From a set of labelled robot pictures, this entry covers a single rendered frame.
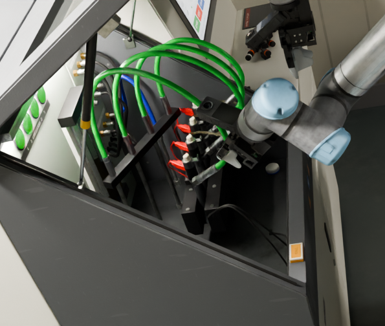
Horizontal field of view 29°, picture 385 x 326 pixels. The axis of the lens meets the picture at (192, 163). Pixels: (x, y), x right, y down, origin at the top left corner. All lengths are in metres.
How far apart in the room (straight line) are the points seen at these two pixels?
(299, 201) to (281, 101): 0.58
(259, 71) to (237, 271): 0.93
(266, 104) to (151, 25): 0.79
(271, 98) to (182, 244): 0.39
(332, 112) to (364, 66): 0.10
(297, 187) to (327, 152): 0.55
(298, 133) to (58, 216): 0.52
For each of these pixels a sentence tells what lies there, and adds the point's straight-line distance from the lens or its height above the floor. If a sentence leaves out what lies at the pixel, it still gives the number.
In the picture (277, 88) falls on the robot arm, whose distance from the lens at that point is 1.35.
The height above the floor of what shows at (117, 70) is 1.42.
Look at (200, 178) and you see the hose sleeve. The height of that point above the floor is 1.13.
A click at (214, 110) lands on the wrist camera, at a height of 1.36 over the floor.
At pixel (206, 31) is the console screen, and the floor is 1.14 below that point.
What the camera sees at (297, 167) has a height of 0.95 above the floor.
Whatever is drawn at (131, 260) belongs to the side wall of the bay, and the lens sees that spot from 1.61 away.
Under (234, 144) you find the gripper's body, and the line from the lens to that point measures 1.52.
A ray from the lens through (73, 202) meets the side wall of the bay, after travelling 1.52.
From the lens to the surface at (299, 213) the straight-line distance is 1.84.
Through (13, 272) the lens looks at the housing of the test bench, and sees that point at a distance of 1.71.
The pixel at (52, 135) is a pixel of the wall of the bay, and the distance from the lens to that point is 1.81.
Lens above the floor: 2.15
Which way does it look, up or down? 35 degrees down
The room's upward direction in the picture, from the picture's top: 20 degrees counter-clockwise
